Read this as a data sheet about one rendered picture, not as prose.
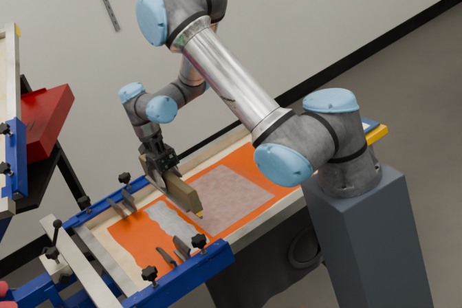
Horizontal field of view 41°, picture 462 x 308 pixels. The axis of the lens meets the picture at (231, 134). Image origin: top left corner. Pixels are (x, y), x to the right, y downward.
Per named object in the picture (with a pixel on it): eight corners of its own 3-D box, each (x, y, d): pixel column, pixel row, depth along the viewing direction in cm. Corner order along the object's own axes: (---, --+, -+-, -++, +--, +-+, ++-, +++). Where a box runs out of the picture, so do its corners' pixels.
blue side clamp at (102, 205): (150, 190, 226) (143, 174, 223) (155, 194, 222) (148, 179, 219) (76, 234, 216) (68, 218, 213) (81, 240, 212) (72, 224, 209)
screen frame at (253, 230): (256, 124, 242) (253, 116, 240) (357, 170, 194) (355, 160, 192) (75, 233, 214) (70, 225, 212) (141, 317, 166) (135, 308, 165)
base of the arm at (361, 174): (395, 174, 143) (387, 139, 139) (343, 206, 139) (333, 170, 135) (356, 153, 156) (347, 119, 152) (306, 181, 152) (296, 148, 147)
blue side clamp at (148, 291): (227, 253, 181) (219, 234, 177) (236, 260, 176) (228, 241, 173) (138, 313, 170) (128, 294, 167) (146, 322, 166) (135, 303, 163)
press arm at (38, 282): (71, 271, 188) (64, 259, 186) (78, 280, 183) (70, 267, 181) (18, 304, 182) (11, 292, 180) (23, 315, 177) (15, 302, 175)
